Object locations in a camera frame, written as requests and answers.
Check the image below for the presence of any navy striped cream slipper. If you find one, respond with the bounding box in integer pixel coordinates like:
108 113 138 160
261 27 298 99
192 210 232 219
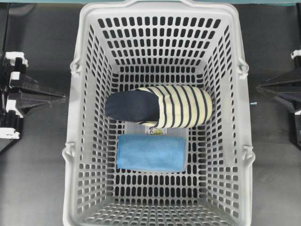
105 85 213 129

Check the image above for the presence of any folded blue cloth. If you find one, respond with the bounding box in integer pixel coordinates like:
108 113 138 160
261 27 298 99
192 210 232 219
117 135 188 173

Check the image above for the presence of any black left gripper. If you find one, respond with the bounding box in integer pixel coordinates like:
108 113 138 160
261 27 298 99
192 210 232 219
0 51 66 152

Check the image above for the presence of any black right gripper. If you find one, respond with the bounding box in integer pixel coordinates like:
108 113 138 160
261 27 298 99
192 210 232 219
256 49 301 146

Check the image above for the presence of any grey plastic shopping basket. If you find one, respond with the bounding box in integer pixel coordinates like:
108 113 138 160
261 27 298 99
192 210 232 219
63 0 255 226

